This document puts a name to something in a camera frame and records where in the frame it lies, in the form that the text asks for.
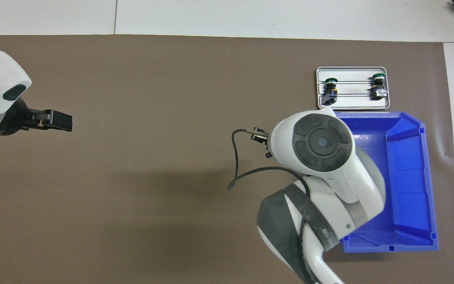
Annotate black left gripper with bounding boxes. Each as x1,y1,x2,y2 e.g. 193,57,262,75
0,97,73,136

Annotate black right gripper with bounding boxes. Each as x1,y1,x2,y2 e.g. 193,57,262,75
251,127,273,159

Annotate silver metal tray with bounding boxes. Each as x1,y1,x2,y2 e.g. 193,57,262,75
316,66,391,110

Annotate brown table mat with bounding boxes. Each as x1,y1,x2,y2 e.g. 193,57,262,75
0,35,454,284

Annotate blue plastic storage bin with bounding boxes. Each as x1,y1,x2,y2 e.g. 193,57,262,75
331,111,439,253

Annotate green push button switch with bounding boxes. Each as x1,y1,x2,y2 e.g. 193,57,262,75
322,78,339,106
370,73,389,100

